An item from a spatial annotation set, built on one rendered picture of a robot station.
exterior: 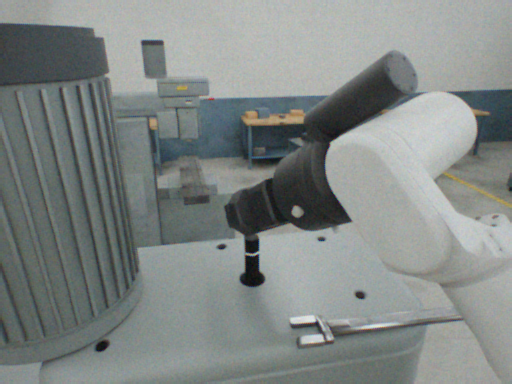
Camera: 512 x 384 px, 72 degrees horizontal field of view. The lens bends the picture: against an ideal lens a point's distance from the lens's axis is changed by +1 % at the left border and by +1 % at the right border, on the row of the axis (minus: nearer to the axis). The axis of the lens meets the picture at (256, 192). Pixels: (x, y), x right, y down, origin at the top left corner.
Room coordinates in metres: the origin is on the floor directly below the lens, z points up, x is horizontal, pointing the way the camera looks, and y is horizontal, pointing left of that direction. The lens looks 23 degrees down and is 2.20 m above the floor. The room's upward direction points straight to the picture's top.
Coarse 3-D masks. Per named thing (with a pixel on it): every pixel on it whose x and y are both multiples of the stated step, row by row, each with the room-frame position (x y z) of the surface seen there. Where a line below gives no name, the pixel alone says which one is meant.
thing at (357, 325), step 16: (304, 320) 0.32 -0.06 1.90; (320, 320) 0.32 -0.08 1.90; (336, 320) 0.32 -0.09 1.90; (352, 320) 0.32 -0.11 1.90; (368, 320) 0.32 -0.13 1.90; (384, 320) 0.32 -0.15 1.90; (400, 320) 0.32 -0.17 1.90; (416, 320) 0.32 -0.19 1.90; (432, 320) 0.32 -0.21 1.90; (448, 320) 0.32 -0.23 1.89; (320, 336) 0.29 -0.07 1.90
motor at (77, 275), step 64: (0, 64) 0.28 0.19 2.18; (64, 64) 0.31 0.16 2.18; (0, 128) 0.27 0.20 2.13; (64, 128) 0.31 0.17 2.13; (0, 192) 0.27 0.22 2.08; (64, 192) 0.30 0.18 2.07; (128, 192) 0.39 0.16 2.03; (0, 256) 0.27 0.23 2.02; (64, 256) 0.29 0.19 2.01; (128, 256) 0.36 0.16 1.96; (0, 320) 0.26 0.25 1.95; (64, 320) 0.28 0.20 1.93
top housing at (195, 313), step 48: (240, 240) 0.51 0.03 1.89; (288, 240) 0.51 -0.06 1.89; (336, 240) 0.51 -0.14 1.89; (144, 288) 0.38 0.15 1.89; (192, 288) 0.38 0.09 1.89; (240, 288) 0.38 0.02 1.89; (288, 288) 0.38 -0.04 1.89; (336, 288) 0.38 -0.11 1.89; (384, 288) 0.38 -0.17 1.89; (144, 336) 0.30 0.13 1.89; (192, 336) 0.30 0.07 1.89; (240, 336) 0.30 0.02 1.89; (288, 336) 0.30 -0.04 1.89; (336, 336) 0.30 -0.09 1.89; (384, 336) 0.31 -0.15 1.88
